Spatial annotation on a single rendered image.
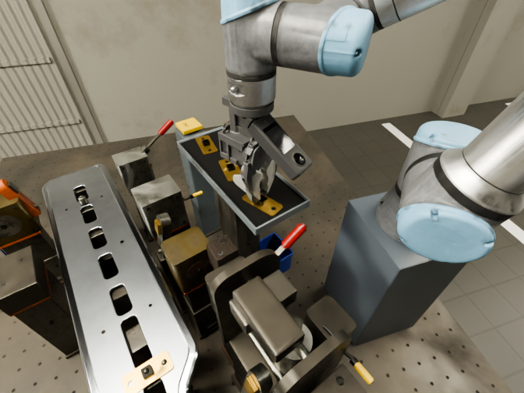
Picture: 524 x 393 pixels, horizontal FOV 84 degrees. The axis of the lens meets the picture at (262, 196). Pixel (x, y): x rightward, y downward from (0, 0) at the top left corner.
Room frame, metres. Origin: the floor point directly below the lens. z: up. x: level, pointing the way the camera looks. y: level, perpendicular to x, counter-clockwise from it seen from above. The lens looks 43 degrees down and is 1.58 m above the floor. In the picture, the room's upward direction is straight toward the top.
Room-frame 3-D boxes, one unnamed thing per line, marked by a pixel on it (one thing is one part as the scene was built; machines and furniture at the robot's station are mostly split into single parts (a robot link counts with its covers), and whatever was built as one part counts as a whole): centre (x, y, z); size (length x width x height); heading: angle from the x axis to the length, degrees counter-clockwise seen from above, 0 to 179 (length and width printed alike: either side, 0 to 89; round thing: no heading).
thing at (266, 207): (0.43, 0.00, 1.17); 0.08 x 0.04 x 0.01; 51
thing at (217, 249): (0.36, 0.08, 0.90); 0.05 x 0.05 x 0.40; 35
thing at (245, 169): (0.41, 0.02, 1.26); 0.05 x 0.02 x 0.09; 141
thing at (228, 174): (0.54, 0.07, 1.17); 0.08 x 0.04 x 0.01; 22
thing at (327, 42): (0.42, -0.08, 1.47); 0.11 x 0.11 x 0.08; 66
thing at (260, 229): (0.54, 0.06, 1.16); 0.37 x 0.14 x 0.02; 35
